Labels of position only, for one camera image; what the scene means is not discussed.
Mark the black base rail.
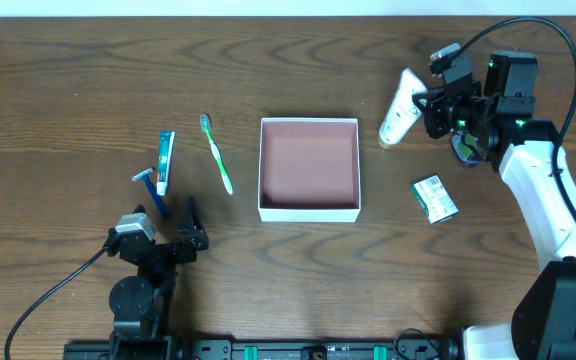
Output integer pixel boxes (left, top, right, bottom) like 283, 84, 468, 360
62, 335, 463, 360

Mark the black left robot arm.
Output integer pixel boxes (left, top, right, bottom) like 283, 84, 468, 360
103, 197, 209, 359

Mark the clear pump bottle green label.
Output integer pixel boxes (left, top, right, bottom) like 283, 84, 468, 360
451, 130, 482, 167

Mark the white box with pink interior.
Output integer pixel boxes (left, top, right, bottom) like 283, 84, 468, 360
257, 117, 362, 223

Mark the white lotion tube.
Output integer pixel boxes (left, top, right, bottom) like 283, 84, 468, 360
378, 68, 427, 149

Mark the green white toothpaste tube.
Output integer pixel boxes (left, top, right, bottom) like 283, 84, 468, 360
156, 131, 176, 196

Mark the green white toothbrush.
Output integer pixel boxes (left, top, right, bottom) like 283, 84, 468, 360
200, 114, 234, 195

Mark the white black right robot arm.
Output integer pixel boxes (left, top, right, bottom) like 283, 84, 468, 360
412, 44, 576, 359

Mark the green white soap package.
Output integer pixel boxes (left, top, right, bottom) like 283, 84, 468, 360
411, 175, 459, 224

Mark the blue disposable razor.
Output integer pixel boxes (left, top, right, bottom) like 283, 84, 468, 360
132, 167, 170, 220

